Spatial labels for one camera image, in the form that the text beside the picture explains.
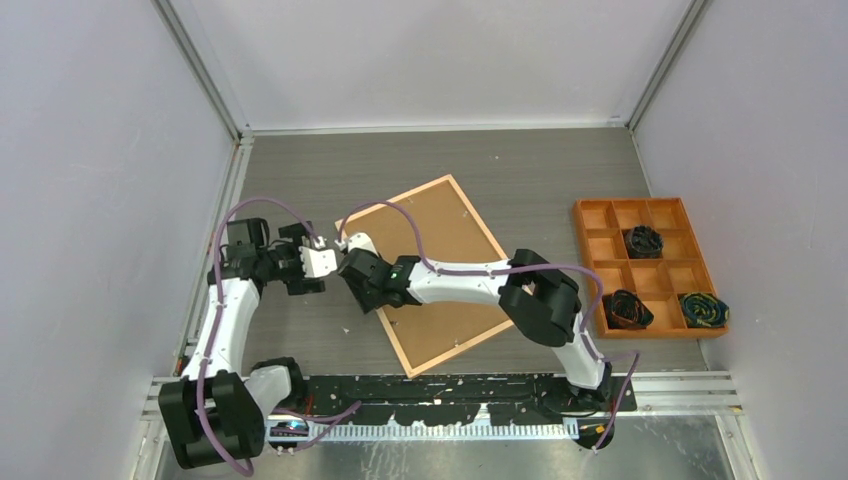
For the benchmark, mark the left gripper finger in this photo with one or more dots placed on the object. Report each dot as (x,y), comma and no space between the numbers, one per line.
(297,234)
(305,286)

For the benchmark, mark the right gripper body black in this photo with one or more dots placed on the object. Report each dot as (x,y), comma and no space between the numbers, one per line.
(367,298)

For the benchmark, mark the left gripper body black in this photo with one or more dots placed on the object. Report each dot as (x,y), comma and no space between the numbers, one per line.
(284,263)

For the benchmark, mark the brown fibreboard backing board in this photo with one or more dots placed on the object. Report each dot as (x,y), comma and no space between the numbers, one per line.
(450,225)

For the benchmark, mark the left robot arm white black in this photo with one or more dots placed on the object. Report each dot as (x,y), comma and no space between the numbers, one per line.
(212,413)

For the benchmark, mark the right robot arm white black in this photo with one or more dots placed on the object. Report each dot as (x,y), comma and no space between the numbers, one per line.
(540,298)

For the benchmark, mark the black red rolled tie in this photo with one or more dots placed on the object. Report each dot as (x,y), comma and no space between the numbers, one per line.
(624,310)

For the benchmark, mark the orange compartment tray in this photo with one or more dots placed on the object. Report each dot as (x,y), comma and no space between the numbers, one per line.
(601,225)

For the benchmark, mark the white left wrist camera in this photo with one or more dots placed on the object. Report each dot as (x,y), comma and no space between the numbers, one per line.
(318,260)

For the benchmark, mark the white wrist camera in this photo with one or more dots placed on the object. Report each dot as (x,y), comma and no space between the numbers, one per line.
(360,240)
(318,260)

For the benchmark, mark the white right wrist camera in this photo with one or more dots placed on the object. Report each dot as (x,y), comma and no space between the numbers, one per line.
(360,240)

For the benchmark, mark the aluminium left side rail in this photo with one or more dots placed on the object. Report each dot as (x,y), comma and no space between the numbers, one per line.
(228,196)

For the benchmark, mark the aluminium rail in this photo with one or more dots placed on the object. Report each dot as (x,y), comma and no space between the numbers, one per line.
(228,196)
(681,393)

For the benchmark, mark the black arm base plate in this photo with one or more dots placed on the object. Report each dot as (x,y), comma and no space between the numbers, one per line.
(443,400)

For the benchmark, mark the aluminium front rail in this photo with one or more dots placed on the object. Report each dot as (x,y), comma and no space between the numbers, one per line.
(681,393)

